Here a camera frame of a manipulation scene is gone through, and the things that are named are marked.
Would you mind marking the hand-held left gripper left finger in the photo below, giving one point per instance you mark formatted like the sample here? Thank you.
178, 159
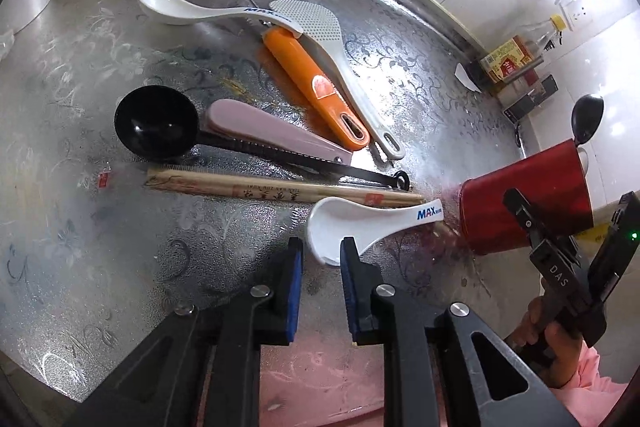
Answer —
295, 292

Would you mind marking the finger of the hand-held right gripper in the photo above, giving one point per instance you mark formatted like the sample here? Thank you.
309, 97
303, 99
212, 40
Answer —
550, 267

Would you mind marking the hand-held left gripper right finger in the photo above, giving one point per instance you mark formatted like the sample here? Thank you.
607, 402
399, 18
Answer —
350, 292

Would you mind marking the red utensil holder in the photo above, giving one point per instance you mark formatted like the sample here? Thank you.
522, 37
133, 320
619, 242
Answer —
520, 207

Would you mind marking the white ceramic spoon blue print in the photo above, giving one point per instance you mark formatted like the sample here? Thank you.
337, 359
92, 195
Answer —
160, 4
330, 227

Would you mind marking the small black spoon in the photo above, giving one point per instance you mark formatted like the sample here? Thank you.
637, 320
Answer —
587, 114

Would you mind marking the white rice paddle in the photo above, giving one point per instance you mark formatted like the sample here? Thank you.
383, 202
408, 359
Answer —
310, 19

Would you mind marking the person's right forearm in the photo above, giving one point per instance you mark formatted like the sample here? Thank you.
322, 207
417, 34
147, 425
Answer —
595, 387

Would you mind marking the person's right hand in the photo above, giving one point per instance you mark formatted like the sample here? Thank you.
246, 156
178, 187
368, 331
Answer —
562, 352

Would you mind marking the person's pink garment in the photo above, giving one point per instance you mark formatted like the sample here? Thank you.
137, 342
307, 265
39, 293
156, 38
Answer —
325, 387

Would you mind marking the black rectangular box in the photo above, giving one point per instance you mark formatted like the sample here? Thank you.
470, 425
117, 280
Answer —
530, 99

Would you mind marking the white paper scrap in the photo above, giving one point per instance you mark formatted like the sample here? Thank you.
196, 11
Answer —
467, 79

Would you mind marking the glass bottle yellow red label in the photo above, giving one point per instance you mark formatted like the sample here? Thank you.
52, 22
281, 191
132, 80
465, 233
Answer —
505, 59

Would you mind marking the small red scrap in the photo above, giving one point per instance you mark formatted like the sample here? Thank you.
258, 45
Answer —
104, 179

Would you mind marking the white wall socket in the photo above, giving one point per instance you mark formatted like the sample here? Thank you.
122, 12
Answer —
570, 7

